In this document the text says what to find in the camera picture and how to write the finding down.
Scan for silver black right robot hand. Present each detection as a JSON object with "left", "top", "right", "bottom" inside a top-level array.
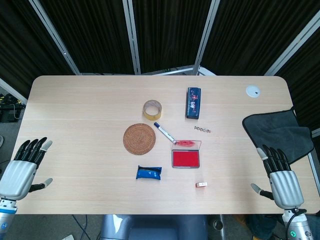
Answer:
[{"left": 250, "top": 144, "right": 305, "bottom": 209}]

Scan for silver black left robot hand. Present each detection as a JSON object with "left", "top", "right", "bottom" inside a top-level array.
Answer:
[{"left": 0, "top": 136, "right": 54, "bottom": 201}]

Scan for grey cloth black trim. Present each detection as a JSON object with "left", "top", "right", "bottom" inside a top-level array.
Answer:
[{"left": 241, "top": 106, "right": 315, "bottom": 171}]

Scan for metal cylinder on floor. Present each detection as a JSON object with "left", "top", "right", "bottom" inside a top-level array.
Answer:
[{"left": 212, "top": 216, "right": 225, "bottom": 230}]

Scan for red ink pad clear lid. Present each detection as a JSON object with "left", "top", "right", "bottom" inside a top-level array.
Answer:
[{"left": 171, "top": 139, "right": 202, "bottom": 169}]

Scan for black curtain panel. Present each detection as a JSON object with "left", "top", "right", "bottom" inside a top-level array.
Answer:
[
  {"left": 131, "top": 0, "right": 213, "bottom": 75},
  {"left": 0, "top": 0, "right": 76, "bottom": 100},
  {"left": 274, "top": 24, "right": 320, "bottom": 132},
  {"left": 201, "top": 0, "right": 320, "bottom": 76},
  {"left": 37, "top": 0, "right": 136, "bottom": 75}
]

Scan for dark blue printed box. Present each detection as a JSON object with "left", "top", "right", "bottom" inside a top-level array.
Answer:
[{"left": 185, "top": 86, "right": 202, "bottom": 119}]

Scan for round woven rattan coaster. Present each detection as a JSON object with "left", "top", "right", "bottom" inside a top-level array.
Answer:
[{"left": 123, "top": 123, "right": 157, "bottom": 156}]

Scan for blue plastic packet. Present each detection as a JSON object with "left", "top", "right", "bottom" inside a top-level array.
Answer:
[{"left": 135, "top": 165, "right": 163, "bottom": 181}]

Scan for white marker pen blue cap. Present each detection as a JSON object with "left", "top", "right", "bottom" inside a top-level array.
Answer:
[{"left": 153, "top": 121, "right": 178, "bottom": 145}]

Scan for blue-grey robot torso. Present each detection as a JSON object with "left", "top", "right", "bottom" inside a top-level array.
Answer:
[{"left": 99, "top": 214, "right": 209, "bottom": 240}]

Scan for yellow packing tape roll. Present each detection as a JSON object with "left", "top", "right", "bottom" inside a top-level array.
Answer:
[{"left": 142, "top": 99, "right": 163, "bottom": 121}]

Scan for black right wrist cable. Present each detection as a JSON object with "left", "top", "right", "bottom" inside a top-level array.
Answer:
[{"left": 287, "top": 206, "right": 307, "bottom": 221}]

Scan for black equipment with cables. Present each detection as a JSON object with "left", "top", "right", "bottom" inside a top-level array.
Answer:
[{"left": 0, "top": 93, "right": 26, "bottom": 123}]

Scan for blue floor cable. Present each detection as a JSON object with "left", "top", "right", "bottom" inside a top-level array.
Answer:
[{"left": 72, "top": 214, "right": 89, "bottom": 235}]

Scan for silver partition frame post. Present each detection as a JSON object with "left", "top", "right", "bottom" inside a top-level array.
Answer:
[
  {"left": 264, "top": 13, "right": 320, "bottom": 76},
  {"left": 28, "top": 0, "right": 81, "bottom": 75},
  {"left": 122, "top": 0, "right": 142, "bottom": 75},
  {"left": 0, "top": 77, "right": 28, "bottom": 105},
  {"left": 193, "top": 0, "right": 221, "bottom": 76}
]

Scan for white round cable grommet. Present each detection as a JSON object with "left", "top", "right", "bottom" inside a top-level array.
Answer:
[{"left": 245, "top": 85, "right": 261, "bottom": 98}]

